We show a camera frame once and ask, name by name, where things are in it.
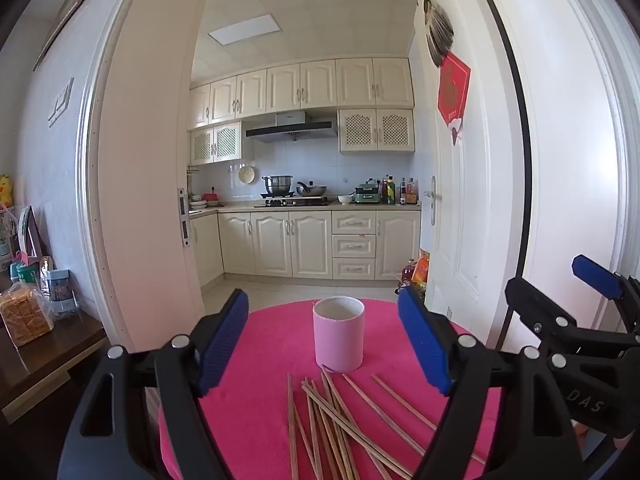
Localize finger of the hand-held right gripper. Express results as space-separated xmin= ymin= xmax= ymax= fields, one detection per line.
xmin=572 ymin=254 xmax=640 ymax=332
xmin=505 ymin=276 xmax=640 ymax=357

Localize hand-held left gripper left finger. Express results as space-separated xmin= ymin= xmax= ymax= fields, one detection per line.
xmin=57 ymin=287 xmax=250 ymax=480

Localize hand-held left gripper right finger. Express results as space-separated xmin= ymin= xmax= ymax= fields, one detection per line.
xmin=397 ymin=285 xmax=581 ymax=480

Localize pink cylindrical cup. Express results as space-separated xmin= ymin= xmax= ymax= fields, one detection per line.
xmin=312 ymin=296 xmax=365 ymax=374

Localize bunch of wooden chopsticks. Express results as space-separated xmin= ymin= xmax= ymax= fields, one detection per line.
xmin=286 ymin=366 xmax=488 ymax=480

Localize pink round tablecloth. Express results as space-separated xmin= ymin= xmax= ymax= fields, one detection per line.
xmin=157 ymin=299 xmax=503 ymax=480

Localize orange snack bag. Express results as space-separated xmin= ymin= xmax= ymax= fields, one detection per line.
xmin=412 ymin=250 xmax=432 ymax=284

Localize white panel door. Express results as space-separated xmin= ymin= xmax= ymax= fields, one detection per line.
xmin=419 ymin=0 xmax=532 ymax=353

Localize cream lower kitchen cabinets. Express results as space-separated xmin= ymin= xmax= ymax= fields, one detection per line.
xmin=190 ymin=209 xmax=422 ymax=288

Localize cream kitchen cabinets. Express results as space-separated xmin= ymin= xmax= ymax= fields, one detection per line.
xmin=190 ymin=209 xmax=422 ymax=288
xmin=189 ymin=57 xmax=416 ymax=131

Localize metal door lock plate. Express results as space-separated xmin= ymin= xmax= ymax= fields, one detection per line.
xmin=177 ymin=188 xmax=193 ymax=248

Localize gas stove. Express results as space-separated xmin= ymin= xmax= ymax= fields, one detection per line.
xmin=253 ymin=199 xmax=333 ymax=208

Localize green electric cooker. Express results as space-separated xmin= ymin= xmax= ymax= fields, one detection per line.
xmin=354 ymin=178 xmax=383 ymax=206

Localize steel cooking pot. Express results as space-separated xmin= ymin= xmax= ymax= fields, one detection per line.
xmin=261 ymin=175 xmax=294 ymax=196

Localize clear jar with blue lid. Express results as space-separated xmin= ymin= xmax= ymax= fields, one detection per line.
xmin=47 ymin=269 xmax=80 ymax=316

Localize dark wooden side cabinet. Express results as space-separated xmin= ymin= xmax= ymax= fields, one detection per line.
xmin=0 ymin=305 xmax=108 ymax=426

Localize cream open door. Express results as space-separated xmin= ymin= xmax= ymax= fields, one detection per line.
xmin=92 ymin=0 xmax=213 ymax=353

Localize bagged sliced bread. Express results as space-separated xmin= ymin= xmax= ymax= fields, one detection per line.
xmin=0 ymin=281 xmax=55 ymax=347

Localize black range hood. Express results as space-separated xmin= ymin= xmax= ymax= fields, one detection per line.
xmin=245 ymin=111 xmax=338 ymax=143

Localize red paper door decoration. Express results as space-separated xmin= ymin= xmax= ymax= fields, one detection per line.
xmin=437 ymin=52 xmax=472 ymax=126

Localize cream upper kitchen cabinets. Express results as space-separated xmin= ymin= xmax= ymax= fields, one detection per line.
xmin=189 ymin=57 xmax=416 ymax=131

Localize woven fan decoration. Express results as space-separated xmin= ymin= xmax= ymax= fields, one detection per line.
xmin=421 ymin=0 xmax=455 ymax=68

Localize white ceiling light panel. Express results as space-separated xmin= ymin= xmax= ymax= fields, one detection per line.
xmin=207 ymin=11 xmax=282 ymax=46

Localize narrow lattice-door wall cabinet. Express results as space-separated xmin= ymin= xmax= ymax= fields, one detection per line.
xmin=189 ymin=121 xmax=255 ymax=166

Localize wide lattice-door wall cabinet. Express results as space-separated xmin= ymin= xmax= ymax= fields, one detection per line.
xmin=338 ymin=108 xmax=416 ymax=155

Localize standing picture frame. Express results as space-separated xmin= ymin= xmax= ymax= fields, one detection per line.
xmin=17 ymin=205 xmax=46 ymax=261

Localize white wall ornament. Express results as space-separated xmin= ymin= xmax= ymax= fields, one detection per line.
xmin=47 ymin=77 xmax=75 ymax=128

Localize framed wall picture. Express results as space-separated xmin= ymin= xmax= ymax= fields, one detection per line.
xmin=32 ymin=0 xmax=111 ymax=72

